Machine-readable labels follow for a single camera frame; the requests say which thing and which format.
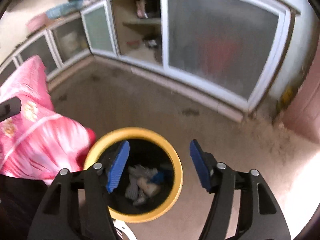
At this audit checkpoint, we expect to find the yellow rimmed black trash bin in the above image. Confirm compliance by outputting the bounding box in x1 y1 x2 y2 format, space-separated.
84 127 183 223

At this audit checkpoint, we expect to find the white kitchen cabinet run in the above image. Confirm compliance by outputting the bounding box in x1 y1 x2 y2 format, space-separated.
1 0 299 115

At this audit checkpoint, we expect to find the pink floral tablecloth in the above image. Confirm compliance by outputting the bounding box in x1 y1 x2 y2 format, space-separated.
1 55 96 185

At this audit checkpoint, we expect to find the blue plastic basin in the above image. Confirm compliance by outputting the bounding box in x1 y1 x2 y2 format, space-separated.
46 0 84 20

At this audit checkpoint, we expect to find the brown wooden door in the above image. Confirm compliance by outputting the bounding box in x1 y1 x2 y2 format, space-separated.
282 55 320 144

